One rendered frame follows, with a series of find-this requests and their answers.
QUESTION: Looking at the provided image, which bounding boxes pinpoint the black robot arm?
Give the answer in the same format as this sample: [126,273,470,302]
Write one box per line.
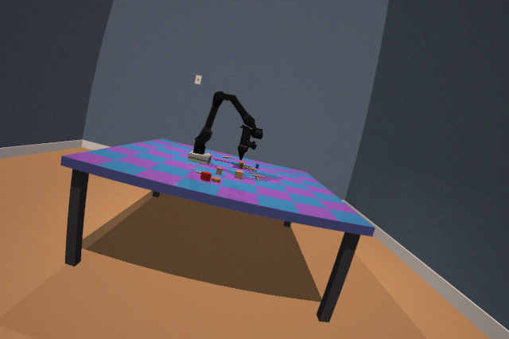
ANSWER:
[193,92,263,154]

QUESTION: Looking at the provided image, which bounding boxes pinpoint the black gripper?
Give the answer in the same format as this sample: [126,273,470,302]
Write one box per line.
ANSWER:
[238,135,251,160]

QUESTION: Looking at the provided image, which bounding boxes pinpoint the red cube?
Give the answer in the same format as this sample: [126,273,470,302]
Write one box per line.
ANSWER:
[200,172,212,181]

